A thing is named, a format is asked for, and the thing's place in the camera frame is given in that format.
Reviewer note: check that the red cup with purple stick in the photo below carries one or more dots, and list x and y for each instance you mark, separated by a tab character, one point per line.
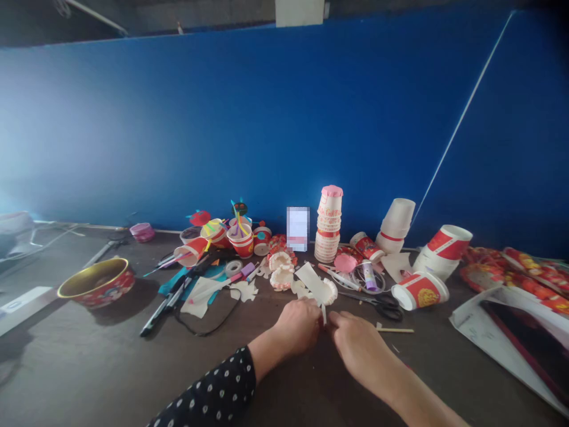
242	243

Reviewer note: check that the pink paper flower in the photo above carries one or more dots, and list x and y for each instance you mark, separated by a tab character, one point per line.
345	263

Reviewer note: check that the stack of red white cups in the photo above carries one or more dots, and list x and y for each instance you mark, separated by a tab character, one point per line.
444	249

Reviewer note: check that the white flat box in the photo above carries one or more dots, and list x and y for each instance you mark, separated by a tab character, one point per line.
22	307

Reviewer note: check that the teal paper scrap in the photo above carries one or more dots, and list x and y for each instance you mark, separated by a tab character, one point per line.
177	282

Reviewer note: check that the red cup with white label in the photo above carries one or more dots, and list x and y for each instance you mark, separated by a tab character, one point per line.
262	241

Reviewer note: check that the tall stack of printed cups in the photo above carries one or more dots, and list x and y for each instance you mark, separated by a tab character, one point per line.
329	227

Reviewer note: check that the green black monster craft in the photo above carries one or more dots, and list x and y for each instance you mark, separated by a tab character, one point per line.
240	208

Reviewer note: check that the black utility knife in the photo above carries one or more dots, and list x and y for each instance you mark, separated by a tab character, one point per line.
162	307

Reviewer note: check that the person's right hand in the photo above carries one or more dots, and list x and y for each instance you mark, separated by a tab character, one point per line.
358	342

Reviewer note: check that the white pillar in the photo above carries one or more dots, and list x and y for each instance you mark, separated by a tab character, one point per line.
300	12

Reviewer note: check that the red capped marker pen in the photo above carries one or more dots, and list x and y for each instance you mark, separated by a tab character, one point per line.
340	276

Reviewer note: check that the purple eraser block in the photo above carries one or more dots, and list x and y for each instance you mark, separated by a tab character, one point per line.
247	270

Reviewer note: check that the black scissors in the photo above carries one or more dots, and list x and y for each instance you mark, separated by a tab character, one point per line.
384	304

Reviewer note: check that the white fringed paper cup piece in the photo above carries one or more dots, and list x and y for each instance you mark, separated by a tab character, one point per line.
316	282

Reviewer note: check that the purple glue stick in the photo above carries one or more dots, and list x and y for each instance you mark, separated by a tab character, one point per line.
369	276

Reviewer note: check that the person's right fingers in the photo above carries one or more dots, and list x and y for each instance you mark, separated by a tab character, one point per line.
338	322

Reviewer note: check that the pink tape roll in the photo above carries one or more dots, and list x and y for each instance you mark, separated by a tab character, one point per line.
142	233

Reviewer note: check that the stack of plain white cups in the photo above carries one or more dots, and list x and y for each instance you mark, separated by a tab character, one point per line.
395	222

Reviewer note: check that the white tape roll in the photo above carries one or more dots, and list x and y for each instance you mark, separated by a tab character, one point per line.
233	268

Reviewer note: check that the grey metal bar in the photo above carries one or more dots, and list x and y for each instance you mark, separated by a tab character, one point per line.
100	253

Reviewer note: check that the person's left hand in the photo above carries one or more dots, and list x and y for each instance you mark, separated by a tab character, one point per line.
298	322

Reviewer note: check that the red and gold bowl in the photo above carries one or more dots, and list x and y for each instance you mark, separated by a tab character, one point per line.
100	284

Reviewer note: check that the person's left fingers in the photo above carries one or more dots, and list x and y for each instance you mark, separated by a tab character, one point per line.
312	313

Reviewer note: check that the red cup with straws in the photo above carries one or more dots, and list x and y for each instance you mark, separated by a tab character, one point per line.
192	252

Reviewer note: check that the white paper sheet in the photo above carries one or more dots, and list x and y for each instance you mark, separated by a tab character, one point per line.
200	300

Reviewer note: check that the red apple paper craft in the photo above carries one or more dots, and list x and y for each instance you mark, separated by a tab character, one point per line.
200	218

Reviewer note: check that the wooden stick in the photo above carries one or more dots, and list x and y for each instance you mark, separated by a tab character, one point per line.
396	330

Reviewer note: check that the pile of red printed paper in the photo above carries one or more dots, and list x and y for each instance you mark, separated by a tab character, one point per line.
520	276

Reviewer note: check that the cut white paper cup crafts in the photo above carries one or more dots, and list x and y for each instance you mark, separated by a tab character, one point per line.
281	269

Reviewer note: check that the red cup with pipe cleaners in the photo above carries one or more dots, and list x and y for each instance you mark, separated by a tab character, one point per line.
216	234

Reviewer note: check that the large red paper cup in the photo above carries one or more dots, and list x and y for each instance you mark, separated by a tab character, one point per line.
422	294

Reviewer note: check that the small red paper cup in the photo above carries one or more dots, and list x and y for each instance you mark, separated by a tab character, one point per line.
368	246

